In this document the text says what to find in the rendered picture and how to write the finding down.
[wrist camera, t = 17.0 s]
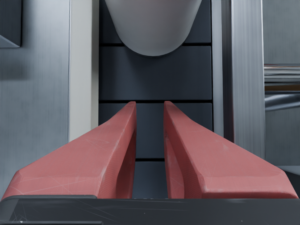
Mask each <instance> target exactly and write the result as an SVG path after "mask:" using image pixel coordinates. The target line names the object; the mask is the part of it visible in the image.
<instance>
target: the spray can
mask: <svg viewBox="0 0 300 225"><path fill-rule="evenodd" d="M201 1H202V0H105V2H106V5H107V7H108V10H109V13H110V16H111V18H112V21H113V23H114V26H115V30H116V33H117V35H118V37H119V39H120V41H121V42H122V44H123V45H124V46H125V47H126V48H127V49H128V50H130V51H131V52H133V53H135V54H137V55H139V56H142V57H146V58H160V57H164V56H167V55H170V54H172V53H174V52H175V51H177V50H178V49H179V48H180V47H181V46H182V45H183V44H184V43H185V41H186V40H187V38H188V36H189V34H190V31H191V27H192V24H193V22H194V19H195V17H196V14H197V12H198V9H199V6H200V4H201Z"/></svg>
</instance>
